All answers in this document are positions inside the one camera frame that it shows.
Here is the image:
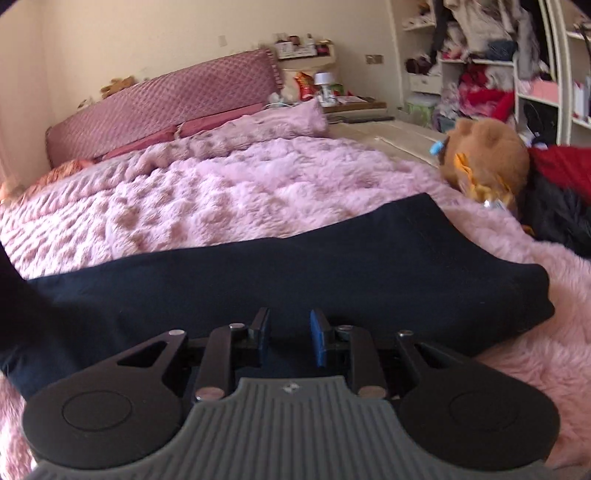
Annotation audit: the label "dark navy pants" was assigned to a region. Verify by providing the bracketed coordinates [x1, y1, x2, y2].
[1, 194, 555, 397]

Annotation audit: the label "pink fluffy blanket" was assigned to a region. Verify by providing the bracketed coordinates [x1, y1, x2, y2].
[0, 133, 591, 480]

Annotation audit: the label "black furry garment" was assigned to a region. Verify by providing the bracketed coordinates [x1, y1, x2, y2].
[518, 169, 591, 259]

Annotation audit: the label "large brown plush toy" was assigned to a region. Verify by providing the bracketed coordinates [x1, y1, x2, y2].
[430, 118, 530, 214]

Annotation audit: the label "mauve quilted headboard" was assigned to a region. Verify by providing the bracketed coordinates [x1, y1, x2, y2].
[46, 48, 283, 168]

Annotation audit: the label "red snack bag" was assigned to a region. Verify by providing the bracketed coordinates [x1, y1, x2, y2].
[294, 72, 317, 102]

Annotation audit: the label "red garment on bed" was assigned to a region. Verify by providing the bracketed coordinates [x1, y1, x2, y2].
[527, 145, 590, 207]

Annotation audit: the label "cream bedside table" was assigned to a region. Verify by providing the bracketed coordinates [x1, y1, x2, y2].
[277, 41, 394, 124]

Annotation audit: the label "small brown teddy bear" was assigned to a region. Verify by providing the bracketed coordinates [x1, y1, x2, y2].
[100, 76, 136, 99]

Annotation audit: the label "white open wardrobe shelves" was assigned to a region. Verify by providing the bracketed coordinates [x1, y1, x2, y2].
[387, 1, 590, 147]

